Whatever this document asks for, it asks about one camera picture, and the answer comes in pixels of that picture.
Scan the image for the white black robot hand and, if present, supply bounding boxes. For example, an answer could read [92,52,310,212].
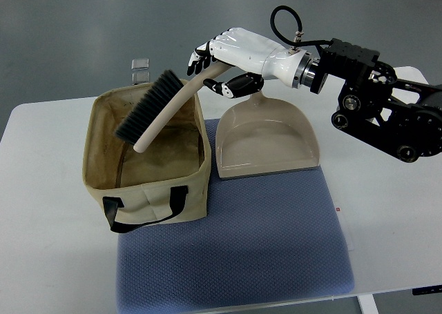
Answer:
[187,28,311,99]

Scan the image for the beige hand broom black bristles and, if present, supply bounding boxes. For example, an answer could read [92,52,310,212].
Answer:
[115,62,231,153]

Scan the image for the beige plastic dustpan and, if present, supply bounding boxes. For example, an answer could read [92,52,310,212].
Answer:
[215,92,320,179]

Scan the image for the clear floor plates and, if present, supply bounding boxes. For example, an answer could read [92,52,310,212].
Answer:
[131,58,150,85]

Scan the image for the blue textured mat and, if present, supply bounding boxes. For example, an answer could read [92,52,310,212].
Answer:
[115,118,356,313]

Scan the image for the white table leg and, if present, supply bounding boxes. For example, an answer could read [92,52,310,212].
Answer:
[357,294,379,314]

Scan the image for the black table control panel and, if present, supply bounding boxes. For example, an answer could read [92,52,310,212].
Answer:
[412,285,442,296]

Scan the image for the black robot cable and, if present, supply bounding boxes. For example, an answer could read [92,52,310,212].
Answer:
[269,5,334,52]

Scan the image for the beige fabric bag black handle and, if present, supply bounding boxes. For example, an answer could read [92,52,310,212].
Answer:
[82,84,211,233]

